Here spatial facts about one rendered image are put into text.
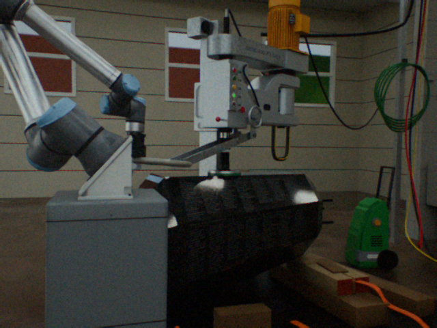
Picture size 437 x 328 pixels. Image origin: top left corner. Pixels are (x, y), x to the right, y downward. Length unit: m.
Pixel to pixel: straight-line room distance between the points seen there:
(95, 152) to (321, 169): 8.64
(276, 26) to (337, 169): 7.08
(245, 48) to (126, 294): 1.79
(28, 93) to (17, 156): 6.95
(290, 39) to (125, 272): 2.27
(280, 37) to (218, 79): 0.76
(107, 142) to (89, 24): 7.40
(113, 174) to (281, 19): 2.13
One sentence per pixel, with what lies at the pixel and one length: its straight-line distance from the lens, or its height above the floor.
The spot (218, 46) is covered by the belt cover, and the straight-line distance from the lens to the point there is 2.76.
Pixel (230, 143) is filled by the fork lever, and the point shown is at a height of 1.05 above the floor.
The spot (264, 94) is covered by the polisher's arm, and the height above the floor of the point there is 1.39.
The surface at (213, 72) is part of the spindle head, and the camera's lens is 2.78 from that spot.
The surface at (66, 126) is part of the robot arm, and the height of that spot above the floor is 1.10.
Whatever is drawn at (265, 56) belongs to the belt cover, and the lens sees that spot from 3.02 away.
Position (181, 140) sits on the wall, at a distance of 8.85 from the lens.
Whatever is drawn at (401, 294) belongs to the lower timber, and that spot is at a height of 0.12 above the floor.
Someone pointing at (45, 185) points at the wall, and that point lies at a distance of 8.79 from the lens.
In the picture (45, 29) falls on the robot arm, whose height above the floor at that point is 1.49.
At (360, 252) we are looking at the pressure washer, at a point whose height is 0.14.
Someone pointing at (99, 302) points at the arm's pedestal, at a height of 0.51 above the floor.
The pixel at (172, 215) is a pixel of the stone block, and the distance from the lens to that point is 2.43.
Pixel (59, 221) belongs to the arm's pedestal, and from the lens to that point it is 1.53.
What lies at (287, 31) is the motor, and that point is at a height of 1.86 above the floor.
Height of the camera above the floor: 1.05
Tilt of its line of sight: 3 degrees down
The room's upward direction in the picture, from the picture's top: 1 degrees clockwise
